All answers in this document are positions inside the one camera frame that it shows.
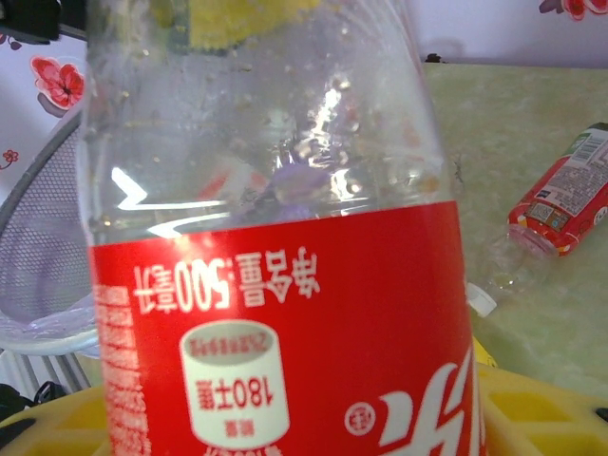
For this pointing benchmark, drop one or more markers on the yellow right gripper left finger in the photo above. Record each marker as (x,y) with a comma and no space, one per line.
(62,427)

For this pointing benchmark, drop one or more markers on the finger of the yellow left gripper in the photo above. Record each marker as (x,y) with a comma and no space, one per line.
(247,19)

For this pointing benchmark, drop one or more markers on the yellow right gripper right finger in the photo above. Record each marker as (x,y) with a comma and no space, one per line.
(532,418)

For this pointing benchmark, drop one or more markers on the translucent grey plastic bin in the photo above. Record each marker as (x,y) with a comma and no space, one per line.
(38,237)

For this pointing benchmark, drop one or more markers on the clear bottle with white cap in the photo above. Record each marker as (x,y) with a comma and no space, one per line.
(556,204)

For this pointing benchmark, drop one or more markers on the clear bottle with red label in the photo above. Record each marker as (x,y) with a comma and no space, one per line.
(285,309)

